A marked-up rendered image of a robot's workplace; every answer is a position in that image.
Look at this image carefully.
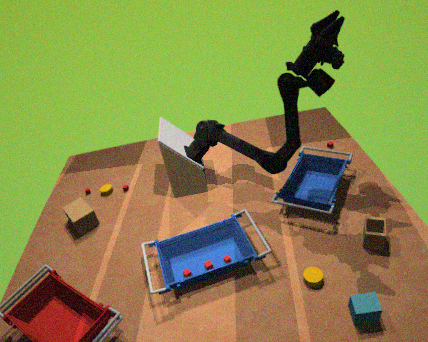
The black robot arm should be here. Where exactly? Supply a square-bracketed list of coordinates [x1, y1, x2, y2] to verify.
[184, 50, 345, 174]

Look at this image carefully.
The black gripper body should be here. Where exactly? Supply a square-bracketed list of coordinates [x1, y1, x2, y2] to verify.
[301, 23, 338, 64]

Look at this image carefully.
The yellow short cylinder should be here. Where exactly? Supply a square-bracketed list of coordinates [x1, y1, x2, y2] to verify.
[303, 266, 323, 287]
[100, 184, 113, 195]

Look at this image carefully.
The blue plastic tray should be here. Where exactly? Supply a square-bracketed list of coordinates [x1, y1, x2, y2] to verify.
[148, 214, 266, 294]

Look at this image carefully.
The teal block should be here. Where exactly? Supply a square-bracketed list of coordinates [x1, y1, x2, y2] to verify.
[348, 292, 383, 325]

